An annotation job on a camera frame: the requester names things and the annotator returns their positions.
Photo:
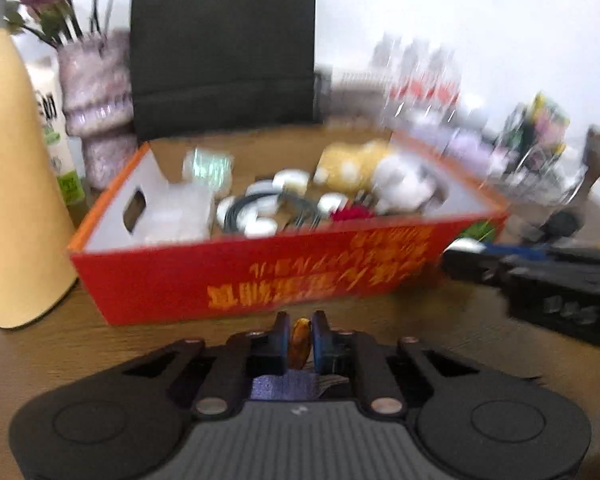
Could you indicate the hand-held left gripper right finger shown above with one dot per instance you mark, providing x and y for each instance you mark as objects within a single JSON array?
[{"x": 320, "y": 340}]

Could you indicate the yellow thermos jug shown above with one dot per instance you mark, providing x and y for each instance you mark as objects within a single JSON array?
[{"x": 15, "y": 185}]

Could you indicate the red fluffy item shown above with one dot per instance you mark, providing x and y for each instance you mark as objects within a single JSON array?
[{"x": 352, "y": 213}]

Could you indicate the iridescent plastic bag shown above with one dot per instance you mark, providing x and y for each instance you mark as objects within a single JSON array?
[{"x": 207, "y": 170}]

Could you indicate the yellow white hamster plush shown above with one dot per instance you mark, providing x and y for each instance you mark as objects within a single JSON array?
[{"x": 380, "y": 175}]

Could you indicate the white round charger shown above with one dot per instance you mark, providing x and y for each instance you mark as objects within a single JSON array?
[{"x": 262, "y": 205}]

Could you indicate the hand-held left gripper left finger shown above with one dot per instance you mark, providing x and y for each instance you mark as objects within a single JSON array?
[{"x": 281, "y": 340}]

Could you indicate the black paper bag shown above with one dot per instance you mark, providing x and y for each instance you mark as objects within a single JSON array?
[{"x": 220, "y": 50}]

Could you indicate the amber brown small object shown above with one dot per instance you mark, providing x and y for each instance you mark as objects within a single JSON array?
[{"x": 300, "y": 342}]

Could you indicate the purple knitted item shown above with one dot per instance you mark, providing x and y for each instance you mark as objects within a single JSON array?
[{"x": 462, "y": 142}]

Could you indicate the artificial flowers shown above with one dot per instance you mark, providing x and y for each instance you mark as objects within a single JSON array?
[{"x": 50, "y": 0}]

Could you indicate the clear plastic box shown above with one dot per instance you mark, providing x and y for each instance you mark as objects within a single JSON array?
[{"x": 177, "y": 212}]

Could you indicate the red cardboard box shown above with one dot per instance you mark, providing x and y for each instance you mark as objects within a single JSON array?
[{"x": 205, "y": 280}]

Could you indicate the purple cloth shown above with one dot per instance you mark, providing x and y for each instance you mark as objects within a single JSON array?
[{"x": 285, "y": 386}]

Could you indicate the white green milk carton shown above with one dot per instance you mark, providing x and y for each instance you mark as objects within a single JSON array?
[{"x": 60, "y": 150}]

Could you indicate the purple textured vase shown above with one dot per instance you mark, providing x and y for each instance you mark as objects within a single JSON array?
[{"x": 97, "y": 110}]

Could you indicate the white round plug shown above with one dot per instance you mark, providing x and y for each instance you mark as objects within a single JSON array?
[{"x": 258, "y": 229}]

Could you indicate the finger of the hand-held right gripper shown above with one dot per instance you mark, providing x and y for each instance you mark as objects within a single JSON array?
[
  {"x": 517, "y": 251},
  {"x": 475, "y": 265}
]

